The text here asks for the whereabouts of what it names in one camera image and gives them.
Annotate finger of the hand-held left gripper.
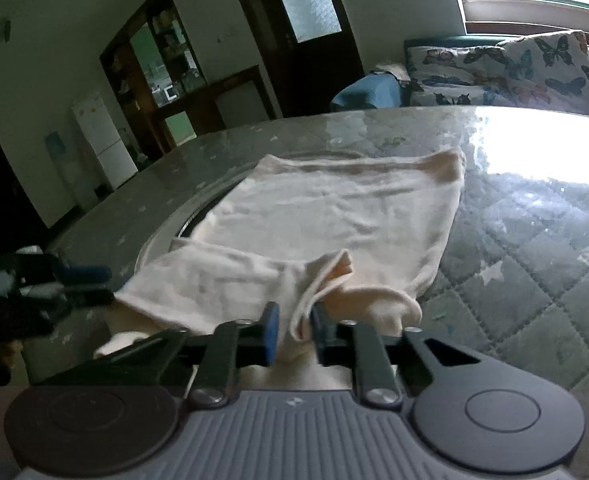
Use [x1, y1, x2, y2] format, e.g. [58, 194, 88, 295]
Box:
[57, 265, 112, 283]
[49, 286, 115, 311]

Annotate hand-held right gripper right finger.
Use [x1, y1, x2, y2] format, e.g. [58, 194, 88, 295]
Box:
[310, 305, 495, 407]

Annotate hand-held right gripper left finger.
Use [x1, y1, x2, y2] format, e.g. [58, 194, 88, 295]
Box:
[37, 301, 281, 407]

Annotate cream knit pants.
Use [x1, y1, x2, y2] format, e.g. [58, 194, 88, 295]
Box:
[94, 150, 467, 391]

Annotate water dispenser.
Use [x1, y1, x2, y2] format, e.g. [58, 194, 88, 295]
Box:
[44, 131, 90, 206]

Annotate round black induction cooktop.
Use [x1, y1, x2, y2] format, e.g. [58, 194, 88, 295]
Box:
[177, 185, 245, 241]

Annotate white refrigerator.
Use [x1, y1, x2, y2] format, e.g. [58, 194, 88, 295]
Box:
[72, 91, 138, 191]

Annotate grey quilted star table cover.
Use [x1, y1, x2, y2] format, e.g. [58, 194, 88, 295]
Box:
[24, 105, 589, 480]

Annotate dark wooden shelf cabinet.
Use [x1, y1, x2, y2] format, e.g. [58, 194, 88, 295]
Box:
[99, 0, 210, 156]

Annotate dark wooden console table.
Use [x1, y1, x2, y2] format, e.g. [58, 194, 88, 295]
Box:
[147, 65, 280, 153]

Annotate blue armrest cover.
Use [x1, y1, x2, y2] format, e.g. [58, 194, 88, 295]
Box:
[330, 72, 405, 111]

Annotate dark wooden door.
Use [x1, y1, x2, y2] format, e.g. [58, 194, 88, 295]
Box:
[224, 0, 365, 118]

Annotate beige towel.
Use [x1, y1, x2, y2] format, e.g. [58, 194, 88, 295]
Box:
[374, 62, 412, 83]

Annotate butterfly print pillow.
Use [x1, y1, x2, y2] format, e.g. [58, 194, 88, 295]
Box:
[407, 45, 512, 81]
[501, 30, 589, 116]
[409, 72, 515, 108]

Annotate butterfly pattern cushion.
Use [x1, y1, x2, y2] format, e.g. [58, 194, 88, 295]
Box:
[404, 32, 589, 121]

